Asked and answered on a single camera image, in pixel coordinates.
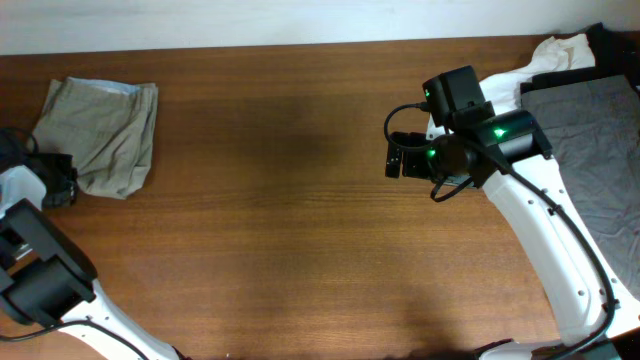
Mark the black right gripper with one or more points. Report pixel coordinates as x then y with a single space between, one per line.
403 156

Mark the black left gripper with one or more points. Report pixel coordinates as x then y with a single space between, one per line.
57 181

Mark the khaki green shorts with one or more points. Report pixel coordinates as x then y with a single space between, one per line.
106 127

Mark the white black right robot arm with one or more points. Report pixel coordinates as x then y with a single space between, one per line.
510 159

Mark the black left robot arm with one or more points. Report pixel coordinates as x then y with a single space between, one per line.
46 279

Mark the white cloth garment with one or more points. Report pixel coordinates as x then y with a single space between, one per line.
551 55

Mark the grey shorts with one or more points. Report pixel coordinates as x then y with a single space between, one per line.
593 128

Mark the black garment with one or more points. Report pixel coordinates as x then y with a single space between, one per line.
614 53

